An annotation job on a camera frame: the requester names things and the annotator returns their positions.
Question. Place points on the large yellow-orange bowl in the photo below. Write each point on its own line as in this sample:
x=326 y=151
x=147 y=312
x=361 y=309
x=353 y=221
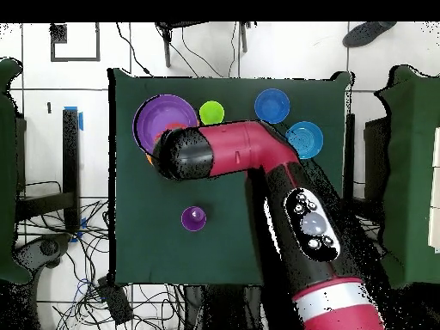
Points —
x=149 y=158

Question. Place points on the purple bowl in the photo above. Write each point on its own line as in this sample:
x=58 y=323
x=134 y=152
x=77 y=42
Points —
x=154 y=117

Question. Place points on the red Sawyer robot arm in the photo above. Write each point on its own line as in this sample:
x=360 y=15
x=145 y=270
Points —
x=240 y=147

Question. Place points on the purple cup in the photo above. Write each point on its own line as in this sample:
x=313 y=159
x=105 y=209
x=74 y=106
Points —
x=193 y=218

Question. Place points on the green cup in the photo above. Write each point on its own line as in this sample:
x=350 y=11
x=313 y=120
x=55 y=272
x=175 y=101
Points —
x=211 y=113

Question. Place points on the dark blue bowl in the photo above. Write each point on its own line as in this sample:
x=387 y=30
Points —
x=272 y=106

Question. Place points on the flat-bottomed light blue bowl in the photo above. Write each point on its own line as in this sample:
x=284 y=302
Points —
x=309 y=137

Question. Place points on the dark green tablecloth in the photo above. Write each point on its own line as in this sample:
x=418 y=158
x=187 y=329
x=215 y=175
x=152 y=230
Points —
x=154 y=257

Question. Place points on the black tripod stand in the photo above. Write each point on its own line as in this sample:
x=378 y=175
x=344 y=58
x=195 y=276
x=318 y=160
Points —
x=167 y=51

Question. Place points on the blue tape strip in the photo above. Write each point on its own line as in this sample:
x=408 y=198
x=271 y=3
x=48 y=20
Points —
x=80 y=121

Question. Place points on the black power strip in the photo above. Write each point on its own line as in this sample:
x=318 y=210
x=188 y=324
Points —
x=115 y=302

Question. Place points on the black chair base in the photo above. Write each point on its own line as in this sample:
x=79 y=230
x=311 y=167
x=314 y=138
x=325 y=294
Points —
x=46 y=247

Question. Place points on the person's foot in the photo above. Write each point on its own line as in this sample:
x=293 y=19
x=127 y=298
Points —
x=367 y=34

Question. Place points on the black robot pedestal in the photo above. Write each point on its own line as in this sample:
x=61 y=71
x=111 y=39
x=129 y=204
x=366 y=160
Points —
x=220 y=309

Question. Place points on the black table frame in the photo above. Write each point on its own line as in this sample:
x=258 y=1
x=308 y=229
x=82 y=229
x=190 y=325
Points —
x=70 y=165

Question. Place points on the black square floor frame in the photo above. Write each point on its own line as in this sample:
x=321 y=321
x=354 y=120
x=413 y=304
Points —
x=58 y=32

